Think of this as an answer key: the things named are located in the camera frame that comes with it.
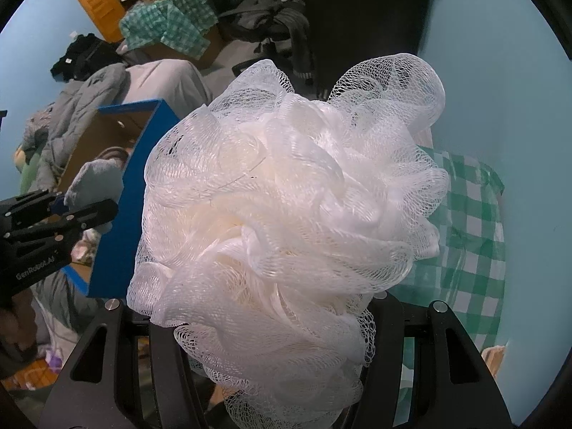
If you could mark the black clothing pile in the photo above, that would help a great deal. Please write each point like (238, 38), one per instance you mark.
(85, 58)

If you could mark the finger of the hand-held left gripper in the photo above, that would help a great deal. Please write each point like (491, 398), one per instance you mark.
(27, 208)
(76, 223)

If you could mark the wooden louvred wardrobe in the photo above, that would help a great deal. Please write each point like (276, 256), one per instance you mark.
(94, 4)

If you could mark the grey sock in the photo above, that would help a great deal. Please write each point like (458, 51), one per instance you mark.
(94, 183)

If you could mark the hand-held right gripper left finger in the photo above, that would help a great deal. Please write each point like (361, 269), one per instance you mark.
(170, 357)

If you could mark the dark knit garment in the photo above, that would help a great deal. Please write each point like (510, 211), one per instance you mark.
(303, 58)

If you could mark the black office chair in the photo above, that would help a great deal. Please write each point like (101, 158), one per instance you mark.
(268, 53)

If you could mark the white mesh bath pouf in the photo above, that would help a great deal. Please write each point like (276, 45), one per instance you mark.
(286, 210)

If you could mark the green checked cloth cover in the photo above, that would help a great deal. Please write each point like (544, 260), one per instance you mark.
(170, 22)

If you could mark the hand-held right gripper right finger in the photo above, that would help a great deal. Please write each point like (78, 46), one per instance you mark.
(388, 344)

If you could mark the dark hanging garment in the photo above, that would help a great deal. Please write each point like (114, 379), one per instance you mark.
(357, 9)

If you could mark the white bed sheet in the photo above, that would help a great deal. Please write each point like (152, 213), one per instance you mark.
(170, 85)

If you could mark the cardboard box with blue rim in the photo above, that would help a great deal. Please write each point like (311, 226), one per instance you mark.
(120, 241)

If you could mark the pinkish grey cloth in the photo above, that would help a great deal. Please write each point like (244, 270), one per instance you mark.
(114, 154)

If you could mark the large brown cardboard box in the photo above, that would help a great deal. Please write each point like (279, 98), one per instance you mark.
(210, 51)

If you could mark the green checked tablecloth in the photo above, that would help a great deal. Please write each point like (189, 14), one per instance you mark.
(469, 241)

